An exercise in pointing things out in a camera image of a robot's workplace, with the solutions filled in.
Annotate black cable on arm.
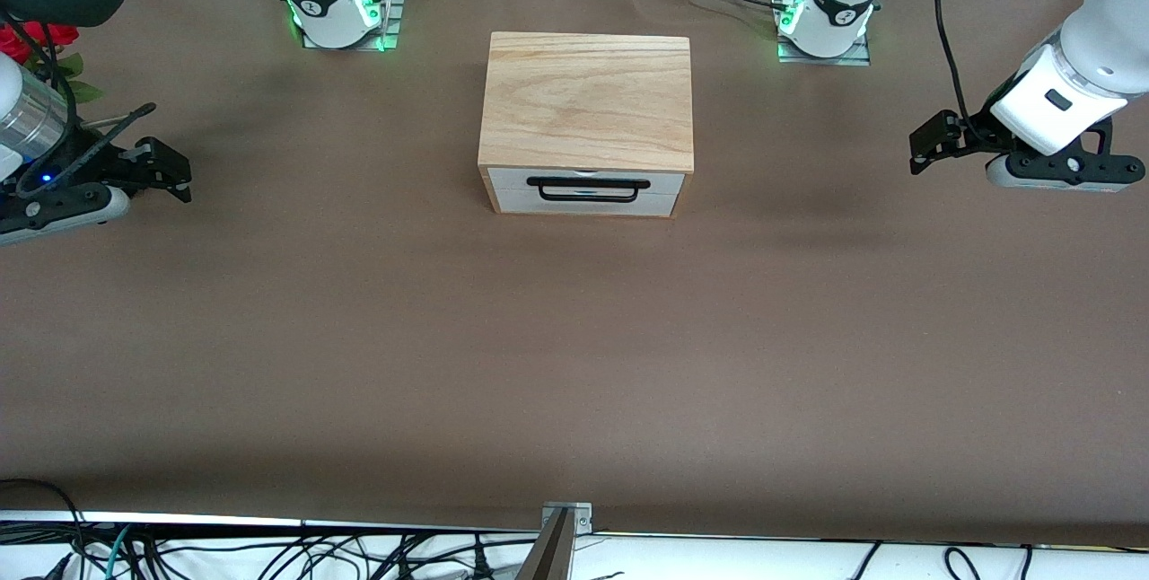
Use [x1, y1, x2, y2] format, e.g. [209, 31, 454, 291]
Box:
[0, 10, 66, 197]
[934, 0, 976, 127]

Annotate brown table cloth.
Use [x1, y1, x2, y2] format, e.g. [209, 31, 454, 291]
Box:
[0, 0, 1149, 547]

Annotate black looped cable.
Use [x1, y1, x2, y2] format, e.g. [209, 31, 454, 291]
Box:
[0, 478, 87, 554]

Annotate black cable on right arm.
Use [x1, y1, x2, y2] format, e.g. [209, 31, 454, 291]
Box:
[0, 10, 66, 197]

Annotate small metal corner bracket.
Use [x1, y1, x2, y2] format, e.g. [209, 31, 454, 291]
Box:
[540, 501, 593, 536]

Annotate grey metal pole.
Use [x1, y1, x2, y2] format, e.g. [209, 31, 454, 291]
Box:
[514, 508, 575, 580]

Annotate tangled black cables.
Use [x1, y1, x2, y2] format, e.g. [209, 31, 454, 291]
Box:
[0, 522, 539, 580]

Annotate white-front drawer with black handle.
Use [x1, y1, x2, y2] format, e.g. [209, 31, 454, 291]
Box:
[487, 167, 689, 215]

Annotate green cable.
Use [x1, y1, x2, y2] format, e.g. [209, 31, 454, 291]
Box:
[104, 526, 136, 580]

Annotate light wooden cabinet box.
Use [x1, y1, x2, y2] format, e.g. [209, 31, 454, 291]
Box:
[477, 31, 697, 219]

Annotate thin black cable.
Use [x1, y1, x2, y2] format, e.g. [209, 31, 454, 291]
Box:
[851, 541, 886, 580]
[943, 546, 985, 580]

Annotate metal base plate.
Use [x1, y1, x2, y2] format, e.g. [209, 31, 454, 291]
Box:
[301, 0, 407, 52]
[776, 34, 872, 67]

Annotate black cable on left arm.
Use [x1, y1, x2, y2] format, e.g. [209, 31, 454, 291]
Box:
[934, 0, 976, 127]

